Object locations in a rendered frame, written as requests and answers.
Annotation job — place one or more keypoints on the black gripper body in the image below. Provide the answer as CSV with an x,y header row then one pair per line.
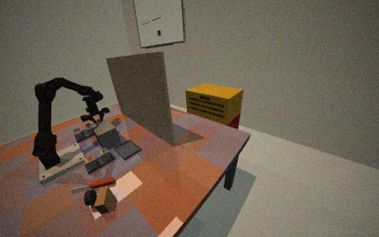
x,y
93,111

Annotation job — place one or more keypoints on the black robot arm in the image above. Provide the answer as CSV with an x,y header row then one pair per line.
x,y
45,141

